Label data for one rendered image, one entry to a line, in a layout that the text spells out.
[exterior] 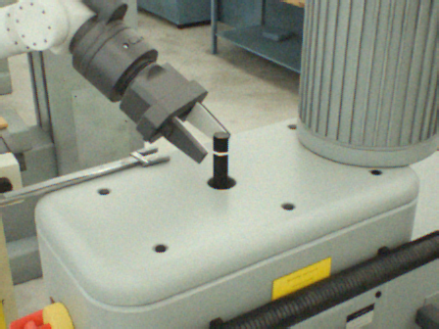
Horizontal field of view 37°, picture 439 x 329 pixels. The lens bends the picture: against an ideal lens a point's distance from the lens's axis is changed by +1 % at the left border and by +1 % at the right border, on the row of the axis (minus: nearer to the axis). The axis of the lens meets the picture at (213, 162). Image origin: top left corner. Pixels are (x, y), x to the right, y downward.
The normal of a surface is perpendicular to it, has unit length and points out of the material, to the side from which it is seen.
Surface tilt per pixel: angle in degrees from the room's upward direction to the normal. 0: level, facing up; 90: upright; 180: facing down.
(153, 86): 32
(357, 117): 90
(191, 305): 90
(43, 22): 87
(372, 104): 90
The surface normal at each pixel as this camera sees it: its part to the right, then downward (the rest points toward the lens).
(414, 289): 0.54, 0.39
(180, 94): 0.47, -0.63
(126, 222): 0.00, -0.89
